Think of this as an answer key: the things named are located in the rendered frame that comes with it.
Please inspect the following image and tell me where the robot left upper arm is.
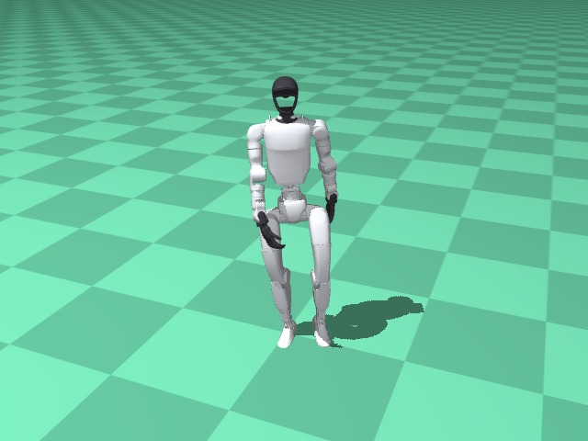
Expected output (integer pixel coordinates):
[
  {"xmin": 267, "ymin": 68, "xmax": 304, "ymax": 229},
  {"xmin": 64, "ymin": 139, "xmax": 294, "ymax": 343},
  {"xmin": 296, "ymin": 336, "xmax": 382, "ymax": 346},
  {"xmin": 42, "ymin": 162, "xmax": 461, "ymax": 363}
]
[{"xmin": 308, "ymin": 119, "xmax": 336, "ymax": 174}]

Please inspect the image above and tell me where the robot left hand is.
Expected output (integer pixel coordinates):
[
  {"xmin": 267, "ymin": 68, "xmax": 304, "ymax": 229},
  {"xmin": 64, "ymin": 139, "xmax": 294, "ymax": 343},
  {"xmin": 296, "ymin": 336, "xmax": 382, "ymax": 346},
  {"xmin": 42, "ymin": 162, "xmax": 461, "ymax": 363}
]
[{"xmin": 325, "ymin": 194, "xmax": 337, "ymax": 224}]

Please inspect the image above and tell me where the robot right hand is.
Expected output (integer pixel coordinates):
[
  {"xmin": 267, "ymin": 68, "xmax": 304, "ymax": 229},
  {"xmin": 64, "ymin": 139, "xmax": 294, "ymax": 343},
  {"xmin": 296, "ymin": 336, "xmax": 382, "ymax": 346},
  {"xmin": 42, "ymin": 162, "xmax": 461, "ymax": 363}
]
[{"xmin": 256, "ymin": 211, "xmax": 286, "ymax": 249}]

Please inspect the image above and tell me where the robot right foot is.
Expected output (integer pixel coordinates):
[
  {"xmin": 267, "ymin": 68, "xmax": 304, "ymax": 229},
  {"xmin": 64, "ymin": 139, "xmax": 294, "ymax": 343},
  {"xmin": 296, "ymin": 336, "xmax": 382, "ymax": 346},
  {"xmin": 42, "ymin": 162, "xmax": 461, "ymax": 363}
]
[{"xmin": 277, "ymin": 320, "xmax": 298, "ymax": 348}]

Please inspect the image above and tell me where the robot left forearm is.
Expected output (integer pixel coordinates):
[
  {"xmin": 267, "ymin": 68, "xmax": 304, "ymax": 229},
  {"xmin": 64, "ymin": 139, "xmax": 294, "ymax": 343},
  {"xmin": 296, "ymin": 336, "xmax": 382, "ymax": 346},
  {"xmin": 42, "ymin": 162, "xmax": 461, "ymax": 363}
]
[{"xmin": 322, "ymin": 162, "xmax": 339, "ymax": 200}]

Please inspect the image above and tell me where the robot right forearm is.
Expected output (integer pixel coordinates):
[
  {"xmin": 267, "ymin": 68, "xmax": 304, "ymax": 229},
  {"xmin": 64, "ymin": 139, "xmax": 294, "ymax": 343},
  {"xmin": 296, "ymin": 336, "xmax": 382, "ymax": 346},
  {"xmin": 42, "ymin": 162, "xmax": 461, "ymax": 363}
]
[{"xmin": 249, "ymin": 168, "xmax": 267, "ymax": 223}]

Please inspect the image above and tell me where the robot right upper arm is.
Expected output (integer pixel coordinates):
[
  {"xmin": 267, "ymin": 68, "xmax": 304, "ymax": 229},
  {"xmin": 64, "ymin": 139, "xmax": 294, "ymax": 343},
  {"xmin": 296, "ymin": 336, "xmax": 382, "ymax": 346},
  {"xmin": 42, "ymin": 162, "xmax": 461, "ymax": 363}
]
[{"xmin": 247, "ymin": 123, "xmax": 266, "ymax": 183}]

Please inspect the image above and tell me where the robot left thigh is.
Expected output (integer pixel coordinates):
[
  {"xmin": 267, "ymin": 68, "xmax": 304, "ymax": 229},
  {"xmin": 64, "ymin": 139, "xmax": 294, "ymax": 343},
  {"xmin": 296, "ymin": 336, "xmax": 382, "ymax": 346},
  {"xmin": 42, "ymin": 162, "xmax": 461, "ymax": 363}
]
[{"xmin": 307, "ymin": 204, "xmax": 331, "ymax": 288}]

